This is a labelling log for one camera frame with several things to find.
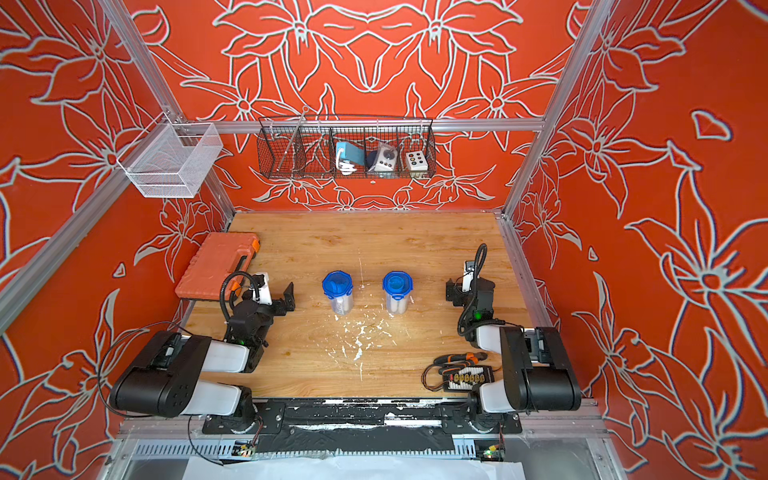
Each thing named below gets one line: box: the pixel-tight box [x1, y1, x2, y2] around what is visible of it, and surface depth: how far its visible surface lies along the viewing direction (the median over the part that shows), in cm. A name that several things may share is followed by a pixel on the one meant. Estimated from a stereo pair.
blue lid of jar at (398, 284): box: [382, 270, 414, 301], surface depth 84 cm
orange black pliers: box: [433, 352, 488, 365], surface depth 83 cm
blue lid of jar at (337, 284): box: [322, 270, 354, 300], surface depth 85 cm
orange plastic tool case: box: [175, 232, 261, 301], surface depth 100 cm
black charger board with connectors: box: [443, 366, 495, 392], surface depth 79 cm
